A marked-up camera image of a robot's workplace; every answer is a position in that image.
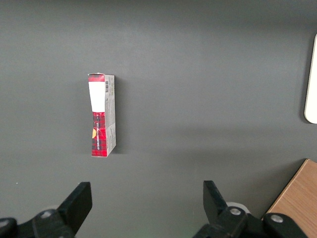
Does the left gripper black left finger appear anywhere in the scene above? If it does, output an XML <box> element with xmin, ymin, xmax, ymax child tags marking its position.
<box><xmin>0</xmin><ymin>181</ymin><xmax>93</xmax><ymax>238</ymax></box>

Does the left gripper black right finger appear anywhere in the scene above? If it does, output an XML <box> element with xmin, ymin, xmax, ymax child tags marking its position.
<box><xmin>192</xmin><ymin>180</ymin><xmax>308</xmax><ymax>238</ymax></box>

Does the wooden drawer cabinet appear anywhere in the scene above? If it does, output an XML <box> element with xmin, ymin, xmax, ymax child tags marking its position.
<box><xmin>262</xmin><ymin>158</ymin><xmax>317</xmax><ymax>238</ymax></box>

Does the red plaid cardboard box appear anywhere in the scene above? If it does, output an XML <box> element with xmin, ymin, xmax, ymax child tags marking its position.
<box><xmin>88</xmin><ymin>72</ymin><xmax>117</xmax><ymax>158</ymax></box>

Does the cream rectangular plastic tray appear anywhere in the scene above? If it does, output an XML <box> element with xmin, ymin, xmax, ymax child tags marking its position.
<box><xmin>304</xmin><ymin>33</ymin><xmax>317</xmax><ymax>124</ymax></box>

